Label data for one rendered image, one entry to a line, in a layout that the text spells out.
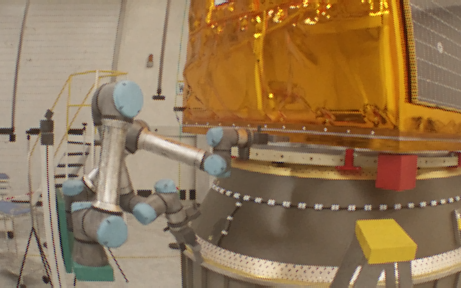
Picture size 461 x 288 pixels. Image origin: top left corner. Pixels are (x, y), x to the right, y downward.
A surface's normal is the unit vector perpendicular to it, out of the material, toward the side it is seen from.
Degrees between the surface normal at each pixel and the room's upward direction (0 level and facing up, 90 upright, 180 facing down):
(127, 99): 82
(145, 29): 90
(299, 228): 62
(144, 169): 90
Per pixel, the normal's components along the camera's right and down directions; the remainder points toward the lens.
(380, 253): -0.14, 0.04
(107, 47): 0.52, 0.05
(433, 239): 0.18, -0.43
